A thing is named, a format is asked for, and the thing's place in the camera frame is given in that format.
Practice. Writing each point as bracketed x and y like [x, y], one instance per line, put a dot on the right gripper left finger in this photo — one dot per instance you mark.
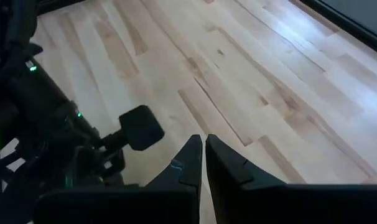
[188, 165]

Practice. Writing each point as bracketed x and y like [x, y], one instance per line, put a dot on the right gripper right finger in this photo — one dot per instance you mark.
[226, 168]

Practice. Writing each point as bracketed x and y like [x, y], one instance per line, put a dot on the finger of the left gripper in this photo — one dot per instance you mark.
[142, 127]
[98, 163]

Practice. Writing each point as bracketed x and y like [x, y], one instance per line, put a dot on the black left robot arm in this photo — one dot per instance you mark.
[11, 25]

